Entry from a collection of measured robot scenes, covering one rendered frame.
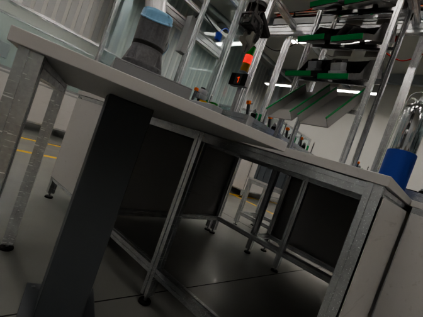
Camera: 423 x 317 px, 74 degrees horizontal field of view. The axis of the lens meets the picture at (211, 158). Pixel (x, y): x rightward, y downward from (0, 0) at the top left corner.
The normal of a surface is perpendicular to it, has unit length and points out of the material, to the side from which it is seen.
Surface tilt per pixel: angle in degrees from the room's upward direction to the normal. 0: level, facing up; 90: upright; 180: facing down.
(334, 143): 90
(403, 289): 90
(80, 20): 90
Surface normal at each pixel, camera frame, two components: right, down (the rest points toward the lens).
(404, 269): -0.61, -0.20
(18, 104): 0.40, 0.17
